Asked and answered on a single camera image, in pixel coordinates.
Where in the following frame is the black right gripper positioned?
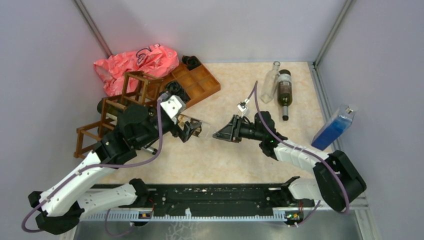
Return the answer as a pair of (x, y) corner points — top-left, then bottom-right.
(213, 114), (264, 143)

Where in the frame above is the clear glass bottle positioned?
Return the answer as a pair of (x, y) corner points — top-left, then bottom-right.
(260, 61), (281, 104)

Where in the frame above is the green wine bottle black neck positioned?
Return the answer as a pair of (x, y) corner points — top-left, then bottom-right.
(96, 100), (127, 121)

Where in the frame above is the blue liquid square bottle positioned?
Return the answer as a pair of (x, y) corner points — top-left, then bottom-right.
(311, 104), (359, 151)

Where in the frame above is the green wine bottle silver neck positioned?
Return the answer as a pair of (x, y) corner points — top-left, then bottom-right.
(143, 146), (158, 155)

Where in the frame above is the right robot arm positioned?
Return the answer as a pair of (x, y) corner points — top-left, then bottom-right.
(212, 111), (367, 212)

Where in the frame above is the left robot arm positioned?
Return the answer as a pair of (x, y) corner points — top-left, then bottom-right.
(28, 101), (202, 235)

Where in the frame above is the brown wooden wine rack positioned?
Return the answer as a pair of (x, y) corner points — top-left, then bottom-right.
(73, 71), (164, 159)

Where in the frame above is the dark wine bottle lying down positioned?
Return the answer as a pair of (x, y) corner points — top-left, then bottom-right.
(276, 69), (293, 121)

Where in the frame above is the rolled black sock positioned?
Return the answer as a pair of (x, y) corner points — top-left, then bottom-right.
(165, 80), (191, 104)

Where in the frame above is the wooden compartment tray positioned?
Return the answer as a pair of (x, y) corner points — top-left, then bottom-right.
(160, 60), (221, 108)

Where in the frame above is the rolled dark sock far corner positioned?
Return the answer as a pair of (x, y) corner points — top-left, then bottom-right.
(181, 55), (201, 71)

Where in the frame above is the pink plastic bag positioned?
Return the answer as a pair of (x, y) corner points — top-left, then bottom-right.
(93, 44), (180, 97)

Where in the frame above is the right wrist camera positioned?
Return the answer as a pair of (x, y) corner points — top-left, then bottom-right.
(237, 99), (250, 117)

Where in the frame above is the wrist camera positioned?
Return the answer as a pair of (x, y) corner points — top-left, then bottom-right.
(160, 95), (186, 124)
(237, 99), (250, 117)

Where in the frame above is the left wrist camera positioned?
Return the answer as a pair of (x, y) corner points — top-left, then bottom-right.
(160, 95), (186, 124)

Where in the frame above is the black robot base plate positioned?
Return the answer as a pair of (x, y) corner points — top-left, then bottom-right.
(127, 183), (315, 217)

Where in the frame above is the white cable duct strip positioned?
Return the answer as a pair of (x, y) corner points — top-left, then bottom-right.
(84, 210), (288, 222)

